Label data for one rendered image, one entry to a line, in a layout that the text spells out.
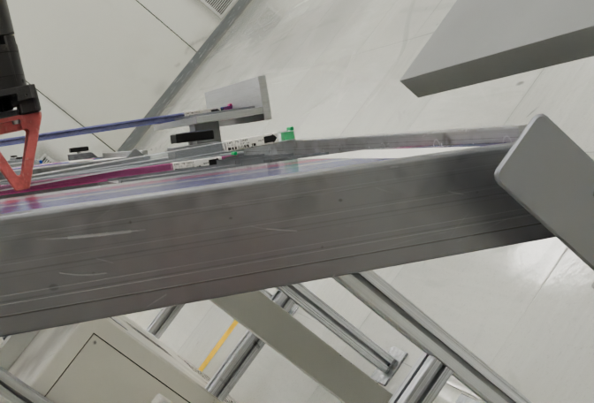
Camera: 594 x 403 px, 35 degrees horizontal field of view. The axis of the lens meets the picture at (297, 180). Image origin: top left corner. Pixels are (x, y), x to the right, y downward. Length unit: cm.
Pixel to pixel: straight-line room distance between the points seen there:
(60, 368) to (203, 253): 150
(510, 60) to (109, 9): 774
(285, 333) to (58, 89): 721
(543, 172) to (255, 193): 16
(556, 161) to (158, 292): 24
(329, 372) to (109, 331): 58
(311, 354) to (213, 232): 106
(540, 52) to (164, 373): 121
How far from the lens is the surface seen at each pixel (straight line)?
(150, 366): 203
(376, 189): 55
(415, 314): 136
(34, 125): 97
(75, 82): 866
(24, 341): 233
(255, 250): 53
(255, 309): 153
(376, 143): 82
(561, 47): 107
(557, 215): 56
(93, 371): 202
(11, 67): 98
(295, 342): 156
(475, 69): 121
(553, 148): 56
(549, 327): 183
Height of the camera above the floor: 98
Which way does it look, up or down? 15 degrees down
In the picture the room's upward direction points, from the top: 50 degrees counter-clockwise
